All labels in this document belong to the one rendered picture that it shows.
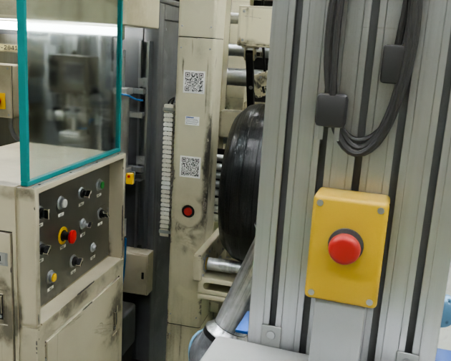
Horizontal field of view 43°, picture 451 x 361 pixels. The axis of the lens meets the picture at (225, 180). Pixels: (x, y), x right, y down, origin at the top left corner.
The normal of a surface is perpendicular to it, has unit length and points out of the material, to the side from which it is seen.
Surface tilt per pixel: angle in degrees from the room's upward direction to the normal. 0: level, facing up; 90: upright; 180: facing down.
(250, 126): 37
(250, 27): 90
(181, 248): 90
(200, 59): 90
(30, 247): 90
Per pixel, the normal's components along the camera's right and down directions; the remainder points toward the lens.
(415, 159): -0.30, 0.20
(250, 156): -0.18, -0.31
